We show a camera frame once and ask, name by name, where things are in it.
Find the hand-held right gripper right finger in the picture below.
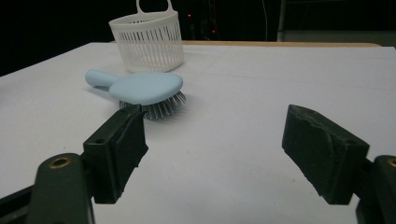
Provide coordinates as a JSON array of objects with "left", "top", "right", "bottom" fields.
[{"left": 281, "top": 104, "right": 371, "bottom": 205}]

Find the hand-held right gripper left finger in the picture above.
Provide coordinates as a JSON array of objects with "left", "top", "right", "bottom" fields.
[{"left": 82, "top": 104, "right": 149, "bottom": 205}]

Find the light blue hairbrush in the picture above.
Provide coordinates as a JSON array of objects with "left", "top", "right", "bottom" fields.
[{"left": 84, "top": 68, "right": 187, "bottom": 120}]

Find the white slotted plastic basket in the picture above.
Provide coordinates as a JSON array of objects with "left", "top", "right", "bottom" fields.
[{"left": 107, "top": 0, "right": 185, "bottom": 74}]

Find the thin white hanging cable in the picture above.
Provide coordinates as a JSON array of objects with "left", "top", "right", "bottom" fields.
[{"left": 262, "top": 0, "right": 269, "bottom": 42}]

